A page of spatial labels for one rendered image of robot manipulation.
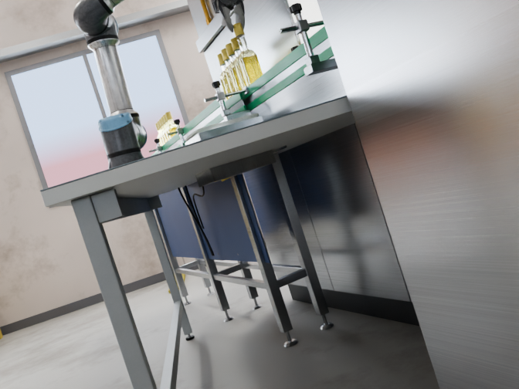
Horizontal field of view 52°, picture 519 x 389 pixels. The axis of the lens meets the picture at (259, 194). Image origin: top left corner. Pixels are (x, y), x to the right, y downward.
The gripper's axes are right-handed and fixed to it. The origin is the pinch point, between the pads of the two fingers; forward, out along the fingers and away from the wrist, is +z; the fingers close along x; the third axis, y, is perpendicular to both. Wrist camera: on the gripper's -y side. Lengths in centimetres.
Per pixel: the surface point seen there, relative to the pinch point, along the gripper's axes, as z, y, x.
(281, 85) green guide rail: 28.7, -25.5, 4.3
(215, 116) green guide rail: 27.1, 15.5, 12.9
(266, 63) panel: 12.9, 10.1, -12.4
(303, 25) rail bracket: 23, -65, 16
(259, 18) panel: -2.9, 4.4, -12.3
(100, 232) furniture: 55, -59, 74
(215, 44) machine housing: -13, 60, -16
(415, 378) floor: 118, -54, 8
